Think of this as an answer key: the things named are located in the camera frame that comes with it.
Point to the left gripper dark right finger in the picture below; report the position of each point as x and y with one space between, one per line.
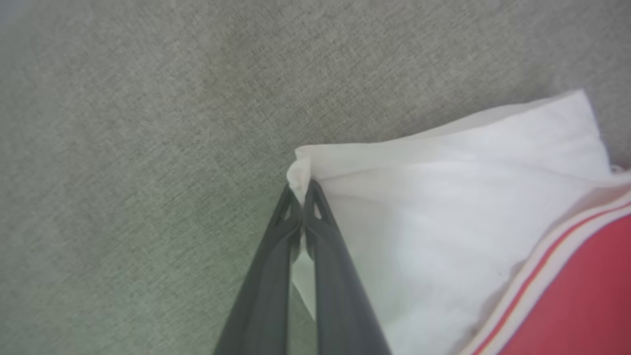
340 305

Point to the red and white basketball jersey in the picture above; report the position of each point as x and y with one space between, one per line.
443 222

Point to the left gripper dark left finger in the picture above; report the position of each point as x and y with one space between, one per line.
266 296

